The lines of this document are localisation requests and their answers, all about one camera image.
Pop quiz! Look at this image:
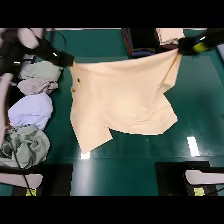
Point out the cream shirt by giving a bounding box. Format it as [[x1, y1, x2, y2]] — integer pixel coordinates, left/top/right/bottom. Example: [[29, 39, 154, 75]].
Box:
[[69, 49, 184, 155]]

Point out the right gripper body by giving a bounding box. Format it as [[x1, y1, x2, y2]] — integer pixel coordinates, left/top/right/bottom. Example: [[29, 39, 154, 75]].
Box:
[[177, 37, 196, 56]]

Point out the folded pale pink garment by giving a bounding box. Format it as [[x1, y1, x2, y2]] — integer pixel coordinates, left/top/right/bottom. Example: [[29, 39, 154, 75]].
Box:
[[155, 27, 186, 47]]

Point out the black cable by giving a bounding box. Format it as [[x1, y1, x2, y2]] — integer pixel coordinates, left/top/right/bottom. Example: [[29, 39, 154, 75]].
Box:
[[10, 133, 36, 197]]

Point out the beige pink garment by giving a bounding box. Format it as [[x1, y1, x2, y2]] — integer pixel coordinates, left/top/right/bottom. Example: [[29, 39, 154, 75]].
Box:
[[16, 78, 60, 96]]

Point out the lavender garment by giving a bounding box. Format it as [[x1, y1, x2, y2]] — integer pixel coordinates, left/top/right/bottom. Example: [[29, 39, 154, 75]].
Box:
[[7, 92, 54, 131]]

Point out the grey green garment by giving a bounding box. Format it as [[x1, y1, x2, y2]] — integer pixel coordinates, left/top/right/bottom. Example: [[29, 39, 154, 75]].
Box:
[[0, 125, 52, 170]]

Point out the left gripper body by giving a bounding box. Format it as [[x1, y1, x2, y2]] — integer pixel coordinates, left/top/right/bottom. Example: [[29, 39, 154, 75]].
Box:
[[56, 50, 75, 68]]

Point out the pale green garment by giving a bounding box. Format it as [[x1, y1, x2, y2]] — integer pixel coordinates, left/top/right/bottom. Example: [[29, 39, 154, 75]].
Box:
[[18, 60, 64, 82]]

